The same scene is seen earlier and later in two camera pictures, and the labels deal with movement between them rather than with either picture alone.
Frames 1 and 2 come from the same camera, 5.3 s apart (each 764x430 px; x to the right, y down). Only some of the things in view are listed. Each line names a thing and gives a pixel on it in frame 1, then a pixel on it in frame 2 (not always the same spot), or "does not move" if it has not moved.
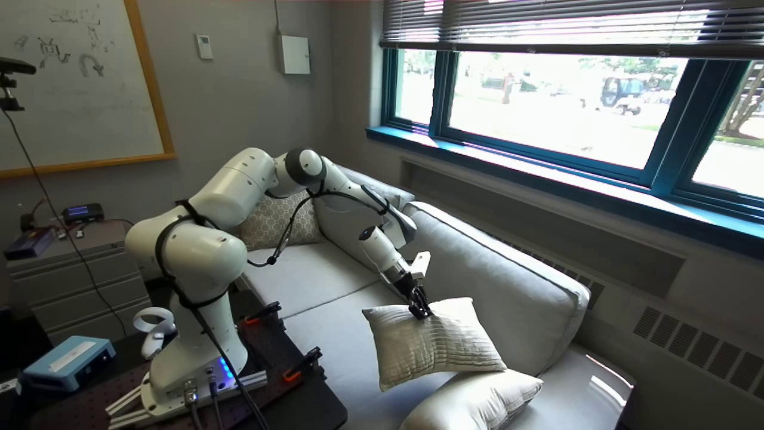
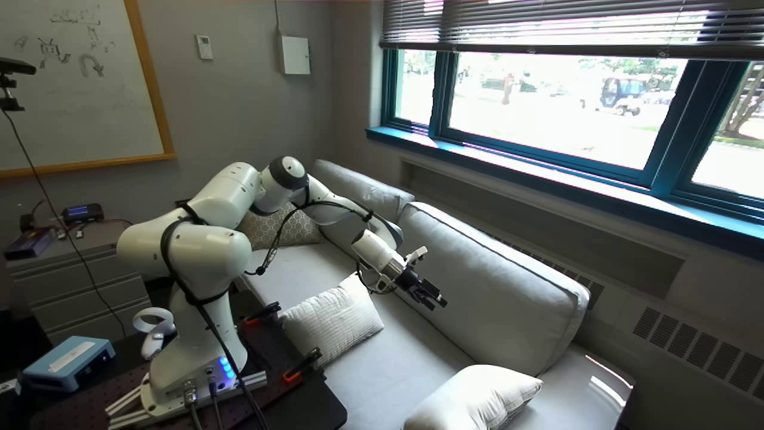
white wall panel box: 294,54 does not move
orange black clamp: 261,320 does not move
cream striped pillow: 409,349 to 332,322
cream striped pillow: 473,400 does not move
